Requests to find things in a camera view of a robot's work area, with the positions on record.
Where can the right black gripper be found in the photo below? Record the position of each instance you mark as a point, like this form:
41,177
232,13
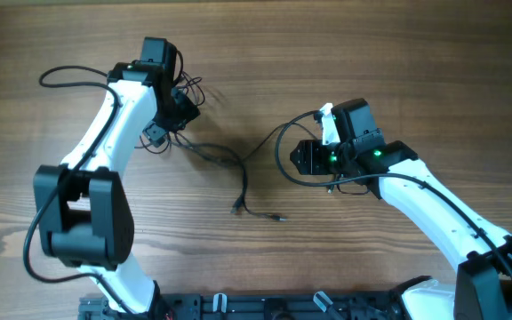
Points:
311,161

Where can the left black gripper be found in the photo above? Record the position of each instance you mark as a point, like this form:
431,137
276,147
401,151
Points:
188,110

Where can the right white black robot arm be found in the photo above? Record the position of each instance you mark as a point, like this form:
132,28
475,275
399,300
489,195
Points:
352,149

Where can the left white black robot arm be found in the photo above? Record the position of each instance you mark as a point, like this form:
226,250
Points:
83,217

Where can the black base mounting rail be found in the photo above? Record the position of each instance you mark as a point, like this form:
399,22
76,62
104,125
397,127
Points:
321,305

